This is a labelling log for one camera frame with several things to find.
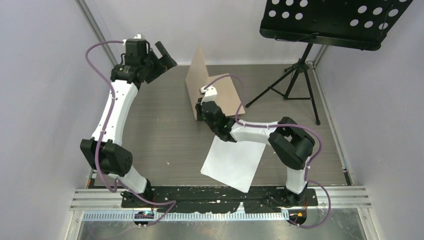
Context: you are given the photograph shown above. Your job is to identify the brown cardboard folder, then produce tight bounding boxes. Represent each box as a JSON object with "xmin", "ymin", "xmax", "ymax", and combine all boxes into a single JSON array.
[{"xmin": 185, "ymin": 45, "xmax": 246, "ymax": 120}]

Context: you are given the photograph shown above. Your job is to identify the white paper sheets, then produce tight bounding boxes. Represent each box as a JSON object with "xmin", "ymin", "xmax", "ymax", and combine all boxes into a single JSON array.
[{"xmin": 200, "ymin": 136, "xmax": 266, "ymax": 193}]

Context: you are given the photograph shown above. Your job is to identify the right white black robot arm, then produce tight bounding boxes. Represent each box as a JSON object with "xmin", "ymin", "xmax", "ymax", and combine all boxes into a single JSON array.
[{"xmin": 195, "ymin": 101, "xmax": 317, "ymax": 205}]

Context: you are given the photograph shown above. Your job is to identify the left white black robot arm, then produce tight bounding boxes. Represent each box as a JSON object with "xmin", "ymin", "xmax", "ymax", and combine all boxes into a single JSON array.
[{"xmin": 80, "ymin": 36, "xmax": 177, "ymax": 207}]

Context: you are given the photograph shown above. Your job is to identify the black music stand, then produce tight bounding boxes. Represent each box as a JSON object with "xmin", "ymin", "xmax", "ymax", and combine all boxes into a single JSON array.
[{"xmin": 245, "ymin": 0, "xmax": 412, "ymax": 125}]

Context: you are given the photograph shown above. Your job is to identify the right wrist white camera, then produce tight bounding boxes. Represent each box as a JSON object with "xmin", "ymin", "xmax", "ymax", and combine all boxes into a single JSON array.
[{"xmin": 199, "ymin": 85, "xmax": 218, "ymax": 104}]

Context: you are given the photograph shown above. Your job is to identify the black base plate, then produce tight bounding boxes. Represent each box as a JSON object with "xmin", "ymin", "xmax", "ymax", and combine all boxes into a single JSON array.
[{"xmin": 120, "ymin": 186, "xmax": 318, "ymax": 214}]

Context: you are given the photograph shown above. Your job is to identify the aluminium frame rail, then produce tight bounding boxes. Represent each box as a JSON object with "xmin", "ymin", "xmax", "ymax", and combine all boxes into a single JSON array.
[{"xmin": 70, "ymin": 186, "xmax": 372, "ymax": 222}]

